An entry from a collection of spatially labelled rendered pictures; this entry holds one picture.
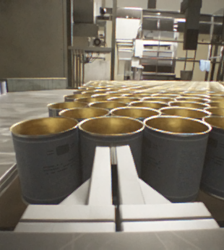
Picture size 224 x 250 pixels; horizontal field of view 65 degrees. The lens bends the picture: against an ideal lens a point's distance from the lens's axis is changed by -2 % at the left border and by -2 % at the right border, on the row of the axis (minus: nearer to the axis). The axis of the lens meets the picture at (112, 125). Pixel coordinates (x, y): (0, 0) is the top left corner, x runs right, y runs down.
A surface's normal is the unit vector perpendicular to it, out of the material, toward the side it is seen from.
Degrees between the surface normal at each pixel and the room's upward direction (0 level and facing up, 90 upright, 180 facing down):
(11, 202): 3
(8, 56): 90
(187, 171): 90
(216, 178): 92
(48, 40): 90
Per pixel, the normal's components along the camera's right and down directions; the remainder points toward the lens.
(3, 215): 0.00, -0.94
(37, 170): -0.02, 0.28
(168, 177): -0.41, 0.25
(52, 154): 0.48, 0.25
